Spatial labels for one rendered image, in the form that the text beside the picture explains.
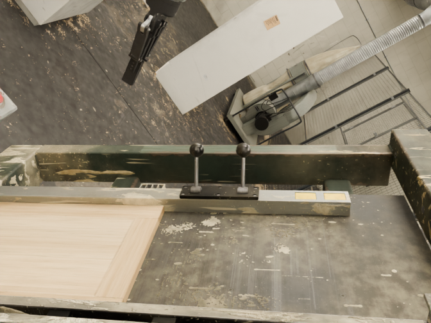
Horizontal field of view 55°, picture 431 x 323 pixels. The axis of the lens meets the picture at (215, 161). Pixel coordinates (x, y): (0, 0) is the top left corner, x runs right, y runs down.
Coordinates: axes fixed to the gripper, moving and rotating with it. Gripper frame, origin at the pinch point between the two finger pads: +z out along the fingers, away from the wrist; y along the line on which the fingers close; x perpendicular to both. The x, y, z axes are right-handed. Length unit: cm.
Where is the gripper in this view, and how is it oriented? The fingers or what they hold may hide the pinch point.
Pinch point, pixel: (133, 70)
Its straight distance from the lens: 106.8
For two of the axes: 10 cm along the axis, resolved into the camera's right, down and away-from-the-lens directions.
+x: -8.5, -5.3, 0.0
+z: -4.7, 7.5, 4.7
